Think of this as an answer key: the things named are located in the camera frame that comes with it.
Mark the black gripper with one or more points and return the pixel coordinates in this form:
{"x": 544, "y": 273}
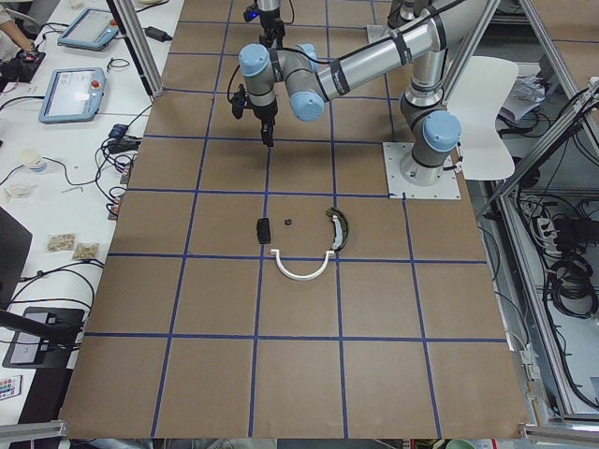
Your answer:
{"x": 270, "y": 20}
{"x": 263, "y": 115}

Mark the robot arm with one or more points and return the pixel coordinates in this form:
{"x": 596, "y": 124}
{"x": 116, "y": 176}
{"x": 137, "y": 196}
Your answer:
{"x": 268, "y": 5}
{"x": 436, "y": 38}

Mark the small black plastic part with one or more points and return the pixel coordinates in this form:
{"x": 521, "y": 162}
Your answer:
{"x": 263, "y": 233}

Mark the black power adapter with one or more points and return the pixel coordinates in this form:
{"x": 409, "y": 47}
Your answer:
{"x": 157, "y": 34}

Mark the dark green curved part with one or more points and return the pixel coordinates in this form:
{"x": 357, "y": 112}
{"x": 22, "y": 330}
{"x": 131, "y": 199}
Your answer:
{"x": 341, "y": 229}

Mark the blue teach pendant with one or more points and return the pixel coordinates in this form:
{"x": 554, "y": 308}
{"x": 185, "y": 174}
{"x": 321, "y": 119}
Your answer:
{"x": 74, "y": 95}
{"x": 92, "y": 30}

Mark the white chair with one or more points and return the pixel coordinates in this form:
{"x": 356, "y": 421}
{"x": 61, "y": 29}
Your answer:
{"x": 476, "y": 101}

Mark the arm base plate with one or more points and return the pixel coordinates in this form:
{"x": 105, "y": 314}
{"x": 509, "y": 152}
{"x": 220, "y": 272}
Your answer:
{"x": 406, "y": 179}
{"x": 377, "y": 33}

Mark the white semicircular bracket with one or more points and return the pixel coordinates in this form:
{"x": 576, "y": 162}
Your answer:
{"x": 301, "y": 271}

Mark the aluminium frame post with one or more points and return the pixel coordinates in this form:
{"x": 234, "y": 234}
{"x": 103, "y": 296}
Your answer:
{"x": 124, "y": 13}

